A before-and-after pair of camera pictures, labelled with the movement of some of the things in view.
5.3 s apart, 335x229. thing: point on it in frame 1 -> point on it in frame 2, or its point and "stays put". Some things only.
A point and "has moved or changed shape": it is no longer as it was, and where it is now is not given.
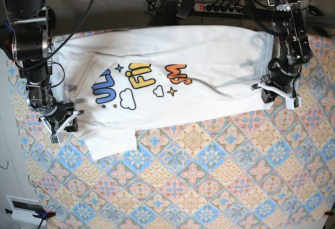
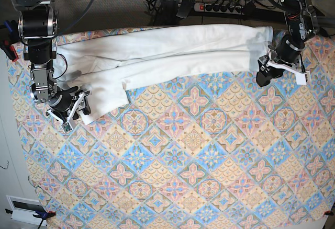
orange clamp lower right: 328,213 stays put
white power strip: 214,8 stays put
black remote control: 186,3 stays put
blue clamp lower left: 43,215 stays put
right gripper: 281,75 -> 289,50
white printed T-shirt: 124,82 has moved or changed shape
